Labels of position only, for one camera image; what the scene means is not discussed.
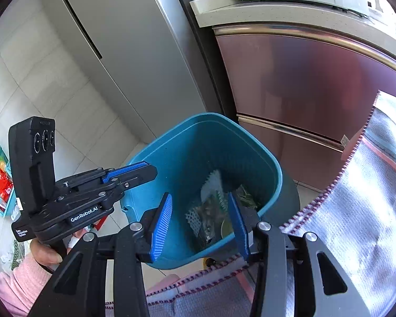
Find colourful snack packets on floor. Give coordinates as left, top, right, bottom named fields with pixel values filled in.
left=0, top=167, right=14, bottom=202

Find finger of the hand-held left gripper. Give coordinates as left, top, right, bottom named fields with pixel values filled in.
left=63, top=161, right=150, bottom=185
left=54, top=166, right=158, bottom=215

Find green wrapper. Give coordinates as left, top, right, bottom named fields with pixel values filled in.
left=237, top=185, right=258, bottom=209

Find white foam fruit net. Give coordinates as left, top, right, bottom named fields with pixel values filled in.
left=185, top=170, right=232, bottom=235

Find person's left hand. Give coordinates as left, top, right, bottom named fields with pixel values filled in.
left=30, top=229, right=86, bottom=273

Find grey checked cloth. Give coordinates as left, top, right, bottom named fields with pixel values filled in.
left=104, top=91, right=396, bottom=317

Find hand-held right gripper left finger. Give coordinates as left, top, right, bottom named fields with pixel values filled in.
left=28, top=192, right=173, bottom=317

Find dark brown wrapper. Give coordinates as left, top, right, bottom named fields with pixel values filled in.
left=196, top=198, right=227, bottom=248

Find kitchen countertop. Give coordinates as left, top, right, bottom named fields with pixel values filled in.
left=190, top=0, right=396, bottom=80

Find blue plastic bin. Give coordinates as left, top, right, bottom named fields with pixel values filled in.
left=122, top=112, right=301, bottom=269

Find grey refrigerator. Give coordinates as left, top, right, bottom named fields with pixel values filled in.
left=36, top=0, right=218, bottom=142

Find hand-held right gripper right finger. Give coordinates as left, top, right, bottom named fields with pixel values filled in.
left=228, top=192, right=372, bottom=317

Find orange peel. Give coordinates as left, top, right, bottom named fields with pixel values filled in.
left=221, top=220, right=235, bottom=240

